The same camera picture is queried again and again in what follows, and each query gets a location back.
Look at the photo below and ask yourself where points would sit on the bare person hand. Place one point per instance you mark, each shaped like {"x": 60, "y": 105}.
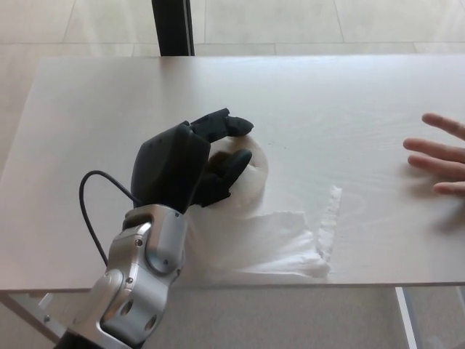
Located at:
{"x": 450, "y": 163}

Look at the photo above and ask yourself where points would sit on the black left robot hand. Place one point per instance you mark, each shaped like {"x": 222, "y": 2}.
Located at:
{"x": 167, "y": 167}

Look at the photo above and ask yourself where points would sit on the white toilet paper roll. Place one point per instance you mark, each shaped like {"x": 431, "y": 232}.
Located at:
{"x": 276, "y": 240}

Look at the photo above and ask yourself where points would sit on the black vertical pillar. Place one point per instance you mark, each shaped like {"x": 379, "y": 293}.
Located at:
{"x": 172, "y": 25}

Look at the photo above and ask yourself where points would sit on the white table leg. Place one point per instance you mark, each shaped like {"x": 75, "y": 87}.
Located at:
{"x": 406, "y": 320}

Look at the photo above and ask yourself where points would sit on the white diagonal table frame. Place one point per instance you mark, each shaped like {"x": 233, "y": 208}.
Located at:
{"x": 36, "y": 309}

